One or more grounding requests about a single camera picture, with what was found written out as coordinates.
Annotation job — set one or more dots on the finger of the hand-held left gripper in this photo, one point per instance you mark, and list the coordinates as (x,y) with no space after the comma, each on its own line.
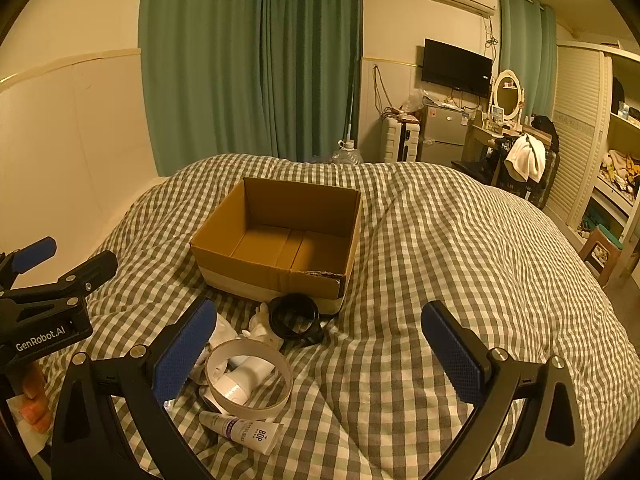
(92,270)
(35,254)

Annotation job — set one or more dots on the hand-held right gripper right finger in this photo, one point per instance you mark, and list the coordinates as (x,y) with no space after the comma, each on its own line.
(455,355)

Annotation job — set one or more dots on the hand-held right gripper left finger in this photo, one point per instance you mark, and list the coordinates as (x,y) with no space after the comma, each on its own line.
(185,355)

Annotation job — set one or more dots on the white wrapper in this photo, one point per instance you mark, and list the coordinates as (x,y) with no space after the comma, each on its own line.
(221,334)

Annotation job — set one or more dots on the white handheld device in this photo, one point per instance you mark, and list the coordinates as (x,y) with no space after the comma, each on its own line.
(240,382)

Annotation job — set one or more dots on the white plush toy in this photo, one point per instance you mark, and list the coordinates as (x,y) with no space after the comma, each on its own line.
(260,327)

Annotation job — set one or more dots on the cardboard box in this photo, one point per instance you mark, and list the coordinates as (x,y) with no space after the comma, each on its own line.
(260,200)

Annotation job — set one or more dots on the person's left hand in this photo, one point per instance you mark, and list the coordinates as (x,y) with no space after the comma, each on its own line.
(35,395)

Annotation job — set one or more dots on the white cream tube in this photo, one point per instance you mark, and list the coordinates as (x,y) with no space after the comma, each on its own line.
(250,430)

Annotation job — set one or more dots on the checked blanket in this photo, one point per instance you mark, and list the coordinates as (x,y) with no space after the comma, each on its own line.
(425,240)

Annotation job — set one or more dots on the small stool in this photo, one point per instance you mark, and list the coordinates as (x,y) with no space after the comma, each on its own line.
(600,250)

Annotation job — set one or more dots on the black chair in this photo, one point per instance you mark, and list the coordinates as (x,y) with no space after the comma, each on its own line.
(547,175)

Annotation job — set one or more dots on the white towel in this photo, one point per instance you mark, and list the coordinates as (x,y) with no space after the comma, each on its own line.
(525,157)

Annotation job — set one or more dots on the white dressing table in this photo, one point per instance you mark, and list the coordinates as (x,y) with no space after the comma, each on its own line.
(477,135)

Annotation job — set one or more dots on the white suitcase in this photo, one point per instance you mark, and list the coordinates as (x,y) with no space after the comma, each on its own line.
(397,140)

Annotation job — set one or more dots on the small grey fridge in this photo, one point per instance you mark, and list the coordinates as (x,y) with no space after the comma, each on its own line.
(442,132)

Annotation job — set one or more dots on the large clear water bottle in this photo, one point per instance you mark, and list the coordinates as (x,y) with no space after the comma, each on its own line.
(346,154)

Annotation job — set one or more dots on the black jacket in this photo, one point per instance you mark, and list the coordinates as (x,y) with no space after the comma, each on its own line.
(544,127)

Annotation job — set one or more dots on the clear plastic bag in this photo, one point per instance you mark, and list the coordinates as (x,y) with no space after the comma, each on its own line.
(416,100)

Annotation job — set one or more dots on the white wardrobe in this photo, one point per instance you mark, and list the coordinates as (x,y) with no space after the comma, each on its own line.
(580,125)

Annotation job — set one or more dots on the dark green curtain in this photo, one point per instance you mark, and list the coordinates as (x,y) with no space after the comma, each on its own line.
(250,60)

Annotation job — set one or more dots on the white oval mirror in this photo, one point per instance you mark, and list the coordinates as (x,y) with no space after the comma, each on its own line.
(507,95)

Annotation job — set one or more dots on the light green curtain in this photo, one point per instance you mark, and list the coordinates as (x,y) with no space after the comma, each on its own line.
(525,50)

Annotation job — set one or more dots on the black wall television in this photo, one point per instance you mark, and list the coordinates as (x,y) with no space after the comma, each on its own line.
(455,67)

